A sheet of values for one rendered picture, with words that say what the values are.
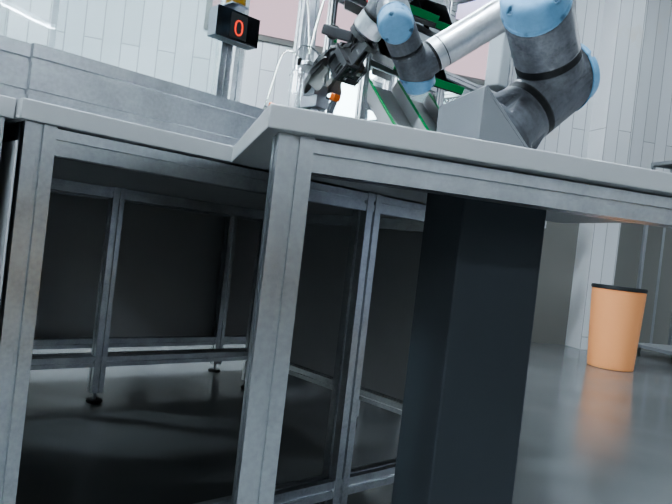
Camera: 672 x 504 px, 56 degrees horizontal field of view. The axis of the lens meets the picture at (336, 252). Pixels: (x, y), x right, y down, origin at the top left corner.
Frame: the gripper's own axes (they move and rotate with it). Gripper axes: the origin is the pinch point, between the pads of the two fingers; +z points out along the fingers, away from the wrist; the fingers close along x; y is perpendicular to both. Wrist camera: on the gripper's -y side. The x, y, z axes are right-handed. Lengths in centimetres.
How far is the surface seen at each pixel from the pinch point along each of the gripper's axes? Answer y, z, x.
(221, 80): -7.3, 10.4, -19.6
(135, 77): 23, -5, -55
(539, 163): 72, -44, -26
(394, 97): -9.1, -0.7, 35.3
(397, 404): 56, 75, 70
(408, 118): 1.3, -1.7, 34.2
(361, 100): -3.1, 0.3, 19.0
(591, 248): -91, 121, 481
